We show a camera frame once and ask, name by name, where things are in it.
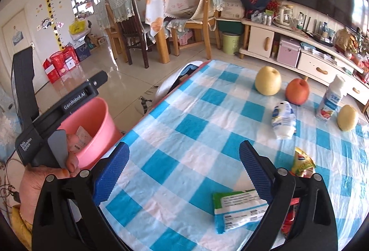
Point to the large white sack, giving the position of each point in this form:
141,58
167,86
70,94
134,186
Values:
232,6

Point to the orange print white tablecloth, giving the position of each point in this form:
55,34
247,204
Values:
154,9

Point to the dark wooden chair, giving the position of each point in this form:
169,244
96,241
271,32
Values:
135,46

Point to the blue gift bag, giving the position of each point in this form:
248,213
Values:
83,53

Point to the glass electric kettle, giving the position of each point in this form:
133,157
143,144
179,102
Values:
284,16

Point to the green label water bottle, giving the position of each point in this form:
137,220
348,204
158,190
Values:
300,22

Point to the blue checkered tablecloth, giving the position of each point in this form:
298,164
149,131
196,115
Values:
187,124

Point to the silver foil packets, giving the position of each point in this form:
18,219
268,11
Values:
261,18

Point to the giraffe wall sticker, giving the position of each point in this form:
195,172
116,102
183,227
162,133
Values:
53,23

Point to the pink storage box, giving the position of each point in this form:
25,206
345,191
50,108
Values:
288,52

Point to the red snack wrapper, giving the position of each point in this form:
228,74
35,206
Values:
291,219

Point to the green white blue packet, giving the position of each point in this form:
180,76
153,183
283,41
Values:
239,207

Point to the white television cabinet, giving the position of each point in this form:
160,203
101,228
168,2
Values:
317,66

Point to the printed blanket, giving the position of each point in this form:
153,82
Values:
7,135

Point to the wooden dining table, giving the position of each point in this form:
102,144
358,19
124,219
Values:
163,49

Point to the blue door sign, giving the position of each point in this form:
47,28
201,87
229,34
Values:
18,37

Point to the white blue bag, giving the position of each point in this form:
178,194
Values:
184,72

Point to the red gift bag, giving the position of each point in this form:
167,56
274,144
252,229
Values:
67,62
53,72

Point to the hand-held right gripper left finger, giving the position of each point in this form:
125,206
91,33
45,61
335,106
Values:
112,170

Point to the small cardboard box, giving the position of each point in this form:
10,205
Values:
101,41

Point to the white door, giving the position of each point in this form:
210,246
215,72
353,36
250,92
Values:
11,20

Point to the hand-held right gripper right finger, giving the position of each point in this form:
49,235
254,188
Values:
255,167

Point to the person's left hand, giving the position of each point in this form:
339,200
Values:
34,181

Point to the yellow snack packet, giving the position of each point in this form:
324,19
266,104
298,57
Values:
301,163

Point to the white lying yogurt bottle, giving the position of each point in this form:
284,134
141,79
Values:
284,121

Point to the golden figurine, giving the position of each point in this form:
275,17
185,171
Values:
343,37

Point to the green waste bin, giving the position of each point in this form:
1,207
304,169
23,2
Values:
230,43

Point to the blue green knitted chair cover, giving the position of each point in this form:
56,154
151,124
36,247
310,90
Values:
121,6
102,17

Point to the yellow plastic bag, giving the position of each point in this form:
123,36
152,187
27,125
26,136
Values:
77,26

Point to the pink plastic bucket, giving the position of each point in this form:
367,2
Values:
98,112

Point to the light wooden chair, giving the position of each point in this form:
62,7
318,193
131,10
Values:
206,20
112,37

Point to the small yellow pear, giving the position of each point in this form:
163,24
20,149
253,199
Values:
347,117

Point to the large yellow pear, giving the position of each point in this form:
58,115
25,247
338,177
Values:
268,81

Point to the artificial flower arrangement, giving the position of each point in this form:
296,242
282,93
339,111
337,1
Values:
361,43

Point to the red apple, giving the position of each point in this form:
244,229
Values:
297,91

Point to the pink plastic stool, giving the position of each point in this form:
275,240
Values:
184,37

